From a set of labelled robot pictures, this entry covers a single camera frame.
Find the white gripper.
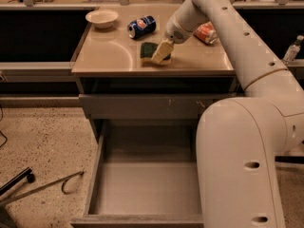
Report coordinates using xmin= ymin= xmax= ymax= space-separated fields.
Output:
xmin=151 ymin=16 xmax=192 ymax=65

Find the green yellow sponge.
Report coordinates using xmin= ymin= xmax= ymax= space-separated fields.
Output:
xmin=140 ymin=42 xmax=171 ymax=65

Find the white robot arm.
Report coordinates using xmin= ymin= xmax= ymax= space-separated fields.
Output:
xmin=152 ymin=0 xmax=304 ymax=228

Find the grey drawer cabinet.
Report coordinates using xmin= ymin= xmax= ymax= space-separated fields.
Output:
xmin=72 ymin=4 xmax=240 ymax=137

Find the closed top drawer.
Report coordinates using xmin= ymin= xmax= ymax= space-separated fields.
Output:
xmin=78 ymin=93 xmax=222 ymax=120

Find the open middle drawer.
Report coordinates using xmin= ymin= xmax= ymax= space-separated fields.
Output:
xmin=71 ymin=122 xmax=204 ymax=228

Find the blue soda can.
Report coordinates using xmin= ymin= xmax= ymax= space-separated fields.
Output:
xmin=127 ymin=15 xmax=157 ymax=40

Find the orange soda can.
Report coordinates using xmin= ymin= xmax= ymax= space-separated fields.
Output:
xmin=194 ymin=22 xmax=218 ymax=45

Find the white ceramic bowl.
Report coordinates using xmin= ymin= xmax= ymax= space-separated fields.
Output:
xmin=85 ymin=9 xmax=119 ymax=29

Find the clear plastic water bottle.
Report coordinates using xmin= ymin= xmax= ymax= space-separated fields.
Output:
xmin=282 ymin=35 xmax=304 ymax=65

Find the metal rod with hook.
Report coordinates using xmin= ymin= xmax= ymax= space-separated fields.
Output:
xmin=0 ymin=170 xmax=85 ymax=207

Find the black office chair base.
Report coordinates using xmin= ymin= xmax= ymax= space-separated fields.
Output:
xmin=275 ymin=156 xmax=304 ymax=164

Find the black stand leg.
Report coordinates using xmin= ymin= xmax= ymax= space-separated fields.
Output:
xmin=0 ymin=167 xmax=35 ymax=196

